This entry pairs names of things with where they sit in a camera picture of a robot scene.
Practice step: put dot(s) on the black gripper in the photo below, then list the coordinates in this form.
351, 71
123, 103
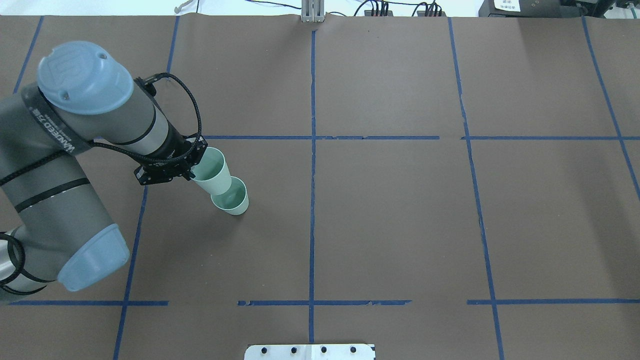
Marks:
172, 141

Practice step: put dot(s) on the pale green cup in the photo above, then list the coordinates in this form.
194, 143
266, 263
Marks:
212, 172
235, 201

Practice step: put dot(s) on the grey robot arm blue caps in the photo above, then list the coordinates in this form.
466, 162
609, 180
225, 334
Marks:
83, 99

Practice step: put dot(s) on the black plug cluster left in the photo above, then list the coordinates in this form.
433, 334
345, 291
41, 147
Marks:
379, 9

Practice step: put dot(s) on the black plug cluster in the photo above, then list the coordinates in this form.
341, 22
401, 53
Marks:
379, 9
429, 10

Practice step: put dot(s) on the black plug cluster right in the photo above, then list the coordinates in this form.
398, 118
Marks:
429, 10

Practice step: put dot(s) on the black device box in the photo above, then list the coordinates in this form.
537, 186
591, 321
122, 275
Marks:
544, 8

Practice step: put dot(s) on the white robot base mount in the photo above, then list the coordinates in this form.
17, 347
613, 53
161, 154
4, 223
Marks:
326, 351

